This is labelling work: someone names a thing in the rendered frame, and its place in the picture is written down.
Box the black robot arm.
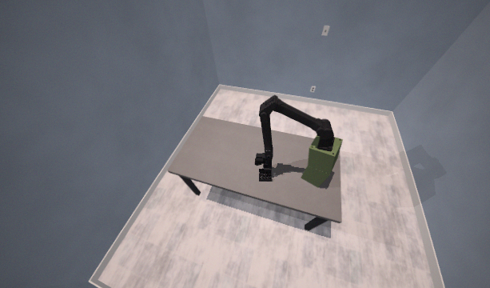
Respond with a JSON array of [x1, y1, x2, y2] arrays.
[[255, 95, 335, 168]]

